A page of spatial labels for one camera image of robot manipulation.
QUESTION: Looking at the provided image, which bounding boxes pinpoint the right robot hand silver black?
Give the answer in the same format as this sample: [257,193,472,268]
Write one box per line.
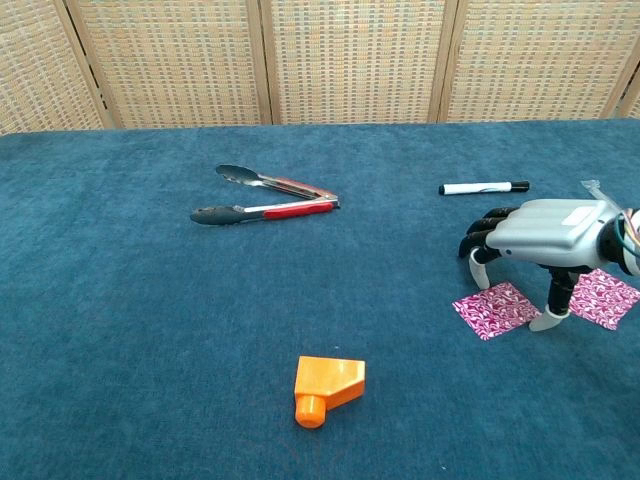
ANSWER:
[457,198,621,333]

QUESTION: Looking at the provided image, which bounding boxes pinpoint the pink patterned card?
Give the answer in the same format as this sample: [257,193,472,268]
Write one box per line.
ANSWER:
[567,267,640,332]
[451,280,544,342]

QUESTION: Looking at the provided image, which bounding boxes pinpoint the clear wrapped straw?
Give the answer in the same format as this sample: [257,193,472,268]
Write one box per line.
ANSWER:
[579,178,626,211]

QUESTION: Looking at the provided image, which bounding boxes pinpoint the white marker black cap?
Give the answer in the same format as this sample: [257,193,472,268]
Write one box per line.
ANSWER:
[438,180,531,197]

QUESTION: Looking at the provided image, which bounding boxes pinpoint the woven bamboo screen panel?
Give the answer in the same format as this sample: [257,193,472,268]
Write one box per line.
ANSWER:
[428,0,640,124]
[602,64,640,120]
[247,0,459,126]
[0,0,117,136]
[52,0,274,130]

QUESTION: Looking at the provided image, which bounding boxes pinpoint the orange plastic block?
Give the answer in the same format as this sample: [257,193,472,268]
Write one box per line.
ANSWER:
[293,355,367,430]

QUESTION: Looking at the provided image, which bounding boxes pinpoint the teal carpet table cover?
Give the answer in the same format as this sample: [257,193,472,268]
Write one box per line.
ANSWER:
[0,118,640,480]

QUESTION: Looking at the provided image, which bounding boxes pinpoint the metal tongs red handles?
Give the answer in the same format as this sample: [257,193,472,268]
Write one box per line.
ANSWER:
[189,164,342,226]

